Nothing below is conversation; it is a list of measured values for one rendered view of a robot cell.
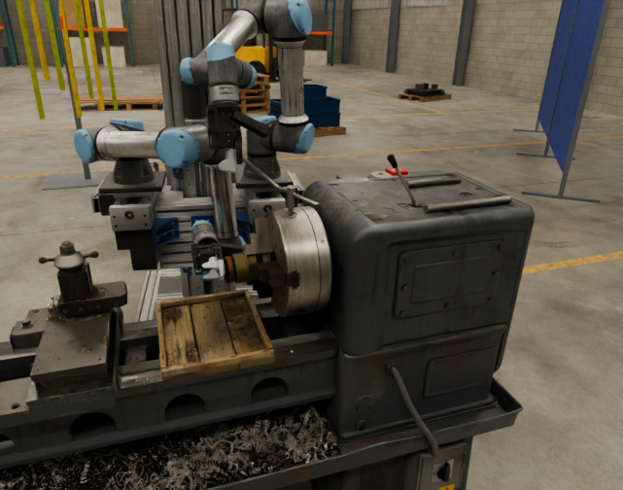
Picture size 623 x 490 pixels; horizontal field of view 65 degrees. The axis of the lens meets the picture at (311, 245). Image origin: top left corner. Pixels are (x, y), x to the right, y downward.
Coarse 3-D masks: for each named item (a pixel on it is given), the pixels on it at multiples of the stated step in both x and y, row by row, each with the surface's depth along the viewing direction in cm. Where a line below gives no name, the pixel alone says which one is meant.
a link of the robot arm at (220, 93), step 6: (210, 90) 130; (216, 90) 128; (222, 90) 128; (228, 90) 129; (234, 90) 130; (216, 96) 128; (222, 96) 128; (228, 96) 128; (234, 96) 130; (216, 102) 130
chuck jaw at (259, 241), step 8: (256, 224) 142; (264, 224) 143; (256, 232) 142; (264, 232) 142; (256, 240) 141; (264, 240) 142; (248, 248) 140; (256, 248) 140; (264, 248) 141; (272, 248) 142; (256, 256) 144
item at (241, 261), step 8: (232, 256) 138; (240, 256) 137; (248, 256) 140; (232, 264) 136; (240, 264) 136; (248, 264) 136; (232, 272) 135; (240, 272) 136; (248, 272) 136; (232, 280) 137; (240, 280) 137; (248, 280) 137
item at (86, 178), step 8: (56, 0) 494; (56, 8) 497; (56, 16) 499; (64, 48) 513; (64, 56) 516; (72, 96) 533; (72, 104) 536; (80, 120) 544; (80, 128) 548; (88, 168) 568; (56, 176) 580; (64, 176) 580; (72, 176) 581; (80, 176) 582; (88, 176) 571; (96, 176) 583; (104, 176) 584; (48, 184) 552; (56, 184) 552; (64, 184) 553; (72, 184) 553; (80, 184) 554; (88, 184) 555; (96, 184) 555
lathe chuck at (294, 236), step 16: (272, 224) 138; (288, 224) 132; (304, 224) 133; (272, 240) 140; (288, 240) 129; (304, 240) 130; (272, 256) 147; (288, 256) 128; (304, 256) 129; (288, 272) 128; (304, 272) 129; (288, 288) 129; (304, 288) 130; (272, 304) 150; (288, 304) 132; (304, 304) 134
